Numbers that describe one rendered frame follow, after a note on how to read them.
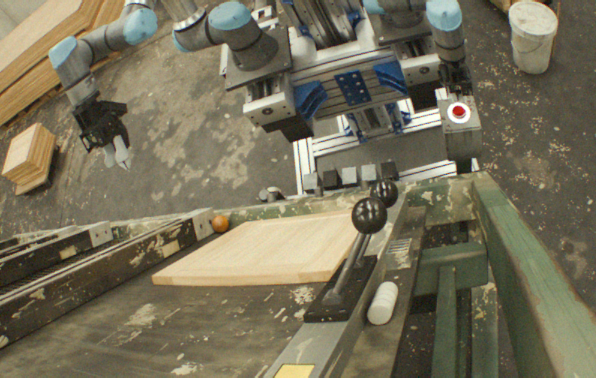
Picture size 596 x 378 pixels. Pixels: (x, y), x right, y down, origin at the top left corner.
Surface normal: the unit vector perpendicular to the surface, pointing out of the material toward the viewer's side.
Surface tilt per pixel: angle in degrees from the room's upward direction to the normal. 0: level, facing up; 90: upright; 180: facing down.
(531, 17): 0
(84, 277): 90
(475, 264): 35
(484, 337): 0
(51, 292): 90
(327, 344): 55
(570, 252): 0
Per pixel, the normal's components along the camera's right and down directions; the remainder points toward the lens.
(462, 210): -0.31, 0.17
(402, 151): -0.36, -0.42
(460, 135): -0.03, 0.90
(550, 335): -0.18, -0.98
